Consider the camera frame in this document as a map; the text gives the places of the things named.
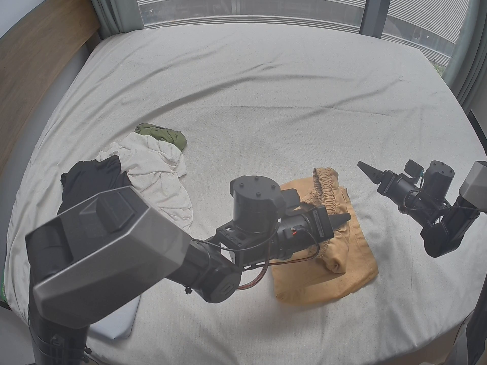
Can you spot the green printed package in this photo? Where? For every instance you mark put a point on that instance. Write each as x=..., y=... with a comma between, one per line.
x=2, y=289

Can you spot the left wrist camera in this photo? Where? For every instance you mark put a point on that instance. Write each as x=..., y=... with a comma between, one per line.
x=290, y=200

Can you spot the tan shorts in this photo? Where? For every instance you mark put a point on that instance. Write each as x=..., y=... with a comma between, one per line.
x=342, y=276

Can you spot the white garment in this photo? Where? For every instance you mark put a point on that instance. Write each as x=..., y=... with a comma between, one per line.
x=159, y=181

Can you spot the grey-green curtain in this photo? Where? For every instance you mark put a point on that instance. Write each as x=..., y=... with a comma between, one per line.
x=114, y=6
x=470, y=51

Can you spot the olive green garment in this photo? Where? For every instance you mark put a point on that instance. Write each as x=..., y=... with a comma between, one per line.
x=163, y=133

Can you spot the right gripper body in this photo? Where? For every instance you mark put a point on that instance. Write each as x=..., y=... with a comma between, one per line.
x=397, y=186

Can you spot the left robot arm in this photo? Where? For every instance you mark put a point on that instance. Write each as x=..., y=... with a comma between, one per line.
x=106, y=249

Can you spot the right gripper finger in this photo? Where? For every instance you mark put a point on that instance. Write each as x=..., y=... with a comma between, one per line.
x=374, y=178
x=371, y=167

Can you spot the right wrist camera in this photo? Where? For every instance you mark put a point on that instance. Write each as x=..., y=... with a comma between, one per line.
x=414, y=170

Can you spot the bed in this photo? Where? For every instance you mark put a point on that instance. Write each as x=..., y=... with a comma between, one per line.
x=243, y=70

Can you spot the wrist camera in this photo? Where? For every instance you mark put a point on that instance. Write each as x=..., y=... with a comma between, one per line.
x=290, y=200
x=414, y=170

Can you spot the pale grey garment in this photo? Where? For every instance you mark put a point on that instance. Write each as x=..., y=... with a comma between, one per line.
x=121, y=321

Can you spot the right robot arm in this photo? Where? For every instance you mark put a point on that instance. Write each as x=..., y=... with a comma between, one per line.
x=445, y=234

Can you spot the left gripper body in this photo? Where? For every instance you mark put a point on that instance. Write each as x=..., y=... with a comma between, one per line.
x=315, y=226

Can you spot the black garment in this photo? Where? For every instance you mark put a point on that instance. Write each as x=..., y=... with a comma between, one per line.
x=95, y=177

